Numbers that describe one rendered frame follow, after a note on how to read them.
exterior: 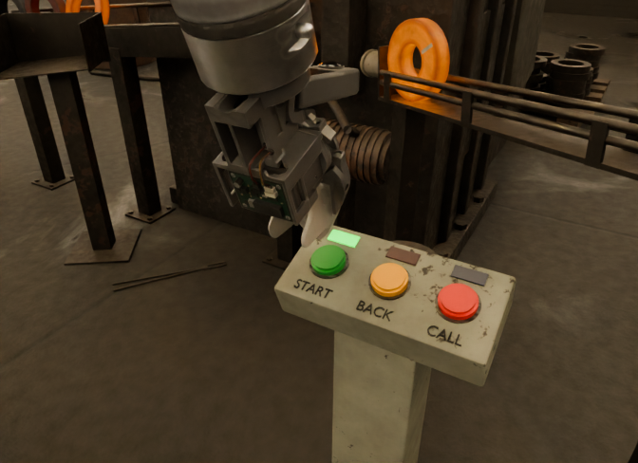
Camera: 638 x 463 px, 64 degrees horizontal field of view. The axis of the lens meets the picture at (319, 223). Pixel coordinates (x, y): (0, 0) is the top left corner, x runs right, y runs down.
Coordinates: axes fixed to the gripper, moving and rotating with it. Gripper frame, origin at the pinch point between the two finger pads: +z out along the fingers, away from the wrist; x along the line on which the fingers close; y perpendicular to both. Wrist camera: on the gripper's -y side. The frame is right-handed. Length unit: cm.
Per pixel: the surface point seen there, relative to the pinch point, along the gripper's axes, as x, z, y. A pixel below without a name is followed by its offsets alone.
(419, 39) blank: -11, 11, -56
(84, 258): -110, 76, -16
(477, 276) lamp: 15.8, 6.4, -3.9
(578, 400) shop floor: 34, 82, -33
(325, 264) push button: 0.3, 5.6, 1.1
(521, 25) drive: -12, 61, -157
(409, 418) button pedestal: 12.6, 20.2, 8.3
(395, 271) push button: 8.0, 5.6, -0.8
